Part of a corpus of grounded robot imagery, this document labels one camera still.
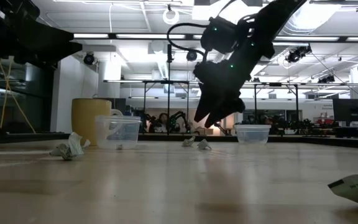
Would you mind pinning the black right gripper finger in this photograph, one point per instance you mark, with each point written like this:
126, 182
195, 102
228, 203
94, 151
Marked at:
228, 107
205, 105

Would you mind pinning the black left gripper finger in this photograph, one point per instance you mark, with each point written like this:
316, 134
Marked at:
68, 46
54, 62

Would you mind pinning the small sweetener packet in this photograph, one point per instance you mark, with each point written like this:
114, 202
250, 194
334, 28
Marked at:
204, 145
189, 142

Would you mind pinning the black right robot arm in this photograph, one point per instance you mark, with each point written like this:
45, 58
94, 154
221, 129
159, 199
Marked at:
278, 21

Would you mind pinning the black background robot arm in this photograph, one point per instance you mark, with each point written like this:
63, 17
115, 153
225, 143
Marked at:
179, 119

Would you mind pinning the low clear plastic container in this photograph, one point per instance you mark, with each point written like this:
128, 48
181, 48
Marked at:
252, 134

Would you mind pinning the black vertical pole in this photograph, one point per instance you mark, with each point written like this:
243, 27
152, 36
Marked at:
168, 93

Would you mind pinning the person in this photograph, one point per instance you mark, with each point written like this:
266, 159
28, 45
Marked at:
163, 123

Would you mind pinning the yellow cylindrical bin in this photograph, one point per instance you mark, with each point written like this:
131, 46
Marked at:
87, 118

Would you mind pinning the black ceiling spotlight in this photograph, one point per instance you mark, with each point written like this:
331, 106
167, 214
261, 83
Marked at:
297, 54
326, 79

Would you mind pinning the tall clear plastic container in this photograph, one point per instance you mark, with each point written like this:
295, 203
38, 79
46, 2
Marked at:
118, 132

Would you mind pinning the tiny packet scrap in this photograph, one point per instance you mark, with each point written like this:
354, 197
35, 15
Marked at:
119, 147

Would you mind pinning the black computer monitor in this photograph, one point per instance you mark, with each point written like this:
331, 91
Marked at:
351, 110

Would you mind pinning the black hanging dome camera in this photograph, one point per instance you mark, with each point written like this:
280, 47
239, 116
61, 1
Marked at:
191, 55
89, 58

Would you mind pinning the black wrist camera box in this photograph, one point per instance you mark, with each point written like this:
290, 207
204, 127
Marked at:
219, 34

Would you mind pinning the black metal frame rack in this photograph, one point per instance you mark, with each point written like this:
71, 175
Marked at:
154, 82
275, 84

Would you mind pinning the black table edge rail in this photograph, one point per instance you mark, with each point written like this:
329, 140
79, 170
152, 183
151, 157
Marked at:
322, 141

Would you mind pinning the silver ventilation duct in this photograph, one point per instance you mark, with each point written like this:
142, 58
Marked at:
309, 18

